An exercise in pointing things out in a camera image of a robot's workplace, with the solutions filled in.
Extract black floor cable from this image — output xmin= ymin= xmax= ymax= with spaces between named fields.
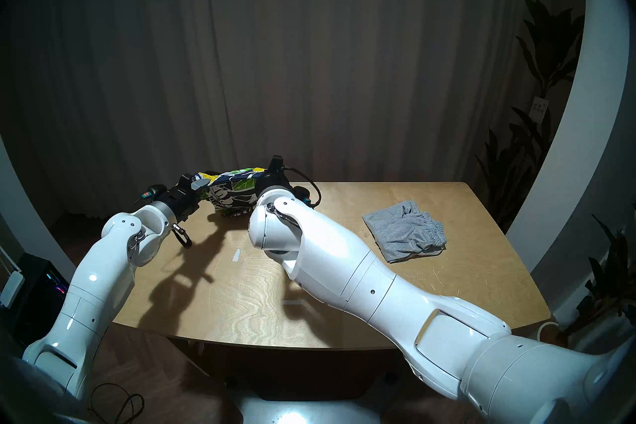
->
xmin=87 ymin=382 xmax=145 ymax=424

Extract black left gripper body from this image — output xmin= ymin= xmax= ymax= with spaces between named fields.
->
xmin=161 ymin=174 xmax=207 ymax=222

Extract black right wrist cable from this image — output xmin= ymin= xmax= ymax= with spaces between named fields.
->
xmin=281 ymin=166 xmax=322 ymax=207

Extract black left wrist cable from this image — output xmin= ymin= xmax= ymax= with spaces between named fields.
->
xmin=171 ymin=224 xmax=193 ymax=249

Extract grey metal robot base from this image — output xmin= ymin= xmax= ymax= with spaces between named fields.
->
xmin=224 ymin=373 xmax=398 ymax=424

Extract small dark leafy plant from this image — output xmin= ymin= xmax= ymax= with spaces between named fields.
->
xmin=566 ymin=202 xmax=636 ymax=339

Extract navy green floral shorts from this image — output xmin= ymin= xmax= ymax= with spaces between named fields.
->
xmin=196 ymin=167 xmax=269 ymax=217

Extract tall dark leafy plant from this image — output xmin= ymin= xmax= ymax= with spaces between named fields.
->
xmin=475 ymin=0 xmax=584 ymax=232

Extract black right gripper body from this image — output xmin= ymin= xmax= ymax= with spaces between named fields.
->
xmin=256 ymin=156 xmax=294 ymax=202

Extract white router box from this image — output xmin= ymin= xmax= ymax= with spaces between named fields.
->
xmin=0 ymin=269 xmax=25 ymax=308

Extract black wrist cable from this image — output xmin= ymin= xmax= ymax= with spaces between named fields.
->
xmin=171 ymin=224 xmax=193 ymax=249
xmin=281 ymin=166 xmax=322 ymax=207

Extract black computer tower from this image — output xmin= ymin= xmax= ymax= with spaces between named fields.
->
xmin=10 ymin=253 xmax=70 ymax=347

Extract grey jersey shorts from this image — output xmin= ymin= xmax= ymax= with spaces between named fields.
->
xmin=363 ymin=200 xmax=447 ymax=264

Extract beige pleated curtain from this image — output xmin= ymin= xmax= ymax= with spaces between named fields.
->
xmin=0 ymin=0 xmax=562 ymax=225

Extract white cylindrical plant pot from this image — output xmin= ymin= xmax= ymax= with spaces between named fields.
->
xmin=532 ymin=321 xmax=562 ymax=344

